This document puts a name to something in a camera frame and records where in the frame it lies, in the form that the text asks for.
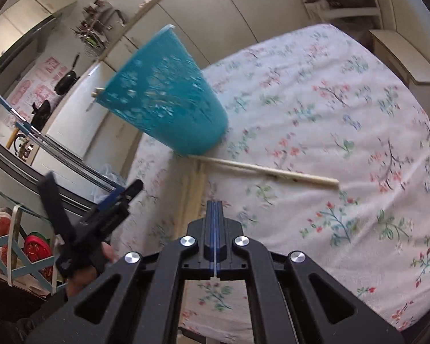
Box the cream kitchen cabinets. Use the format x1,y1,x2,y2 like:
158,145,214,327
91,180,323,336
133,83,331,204
32,0,309,173

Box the teal perforated plastic basket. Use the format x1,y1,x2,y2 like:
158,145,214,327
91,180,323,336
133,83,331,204
93,24,229,157

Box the metal kettle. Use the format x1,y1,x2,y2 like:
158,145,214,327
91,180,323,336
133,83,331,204
13,132,35,159

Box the light blue crossbar rack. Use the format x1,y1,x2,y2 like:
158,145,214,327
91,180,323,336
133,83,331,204
0,183,69,294

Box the black frying pan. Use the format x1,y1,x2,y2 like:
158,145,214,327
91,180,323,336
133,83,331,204
54,54,81,94

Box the clear plastic bag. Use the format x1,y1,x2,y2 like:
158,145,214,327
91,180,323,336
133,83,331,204
93,164,127,202

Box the person's left hand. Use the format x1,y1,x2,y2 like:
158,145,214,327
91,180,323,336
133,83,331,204
67,242,122,296

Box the metal utensil rack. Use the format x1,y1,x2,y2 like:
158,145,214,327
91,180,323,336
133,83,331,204
73,2,130,58

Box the blue metal pole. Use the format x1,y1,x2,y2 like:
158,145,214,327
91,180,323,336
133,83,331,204
0,90,126,195

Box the pink wall stickers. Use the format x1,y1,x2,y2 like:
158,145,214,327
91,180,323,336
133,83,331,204
7,56,72,122

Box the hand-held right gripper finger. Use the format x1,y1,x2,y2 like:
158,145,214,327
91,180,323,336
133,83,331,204
25,201,216,344
215,201,405,344

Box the floral tablecloth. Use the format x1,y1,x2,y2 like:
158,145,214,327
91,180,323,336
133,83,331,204
113,23,430,344

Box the red round item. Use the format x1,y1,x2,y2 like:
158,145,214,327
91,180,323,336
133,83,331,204
23,234,55,284

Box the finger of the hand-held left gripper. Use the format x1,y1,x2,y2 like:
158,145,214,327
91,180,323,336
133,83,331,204
38,172,77,251
93,179,144,219

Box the white shelf unit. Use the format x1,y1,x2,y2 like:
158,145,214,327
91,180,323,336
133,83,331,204
304,0,385,29

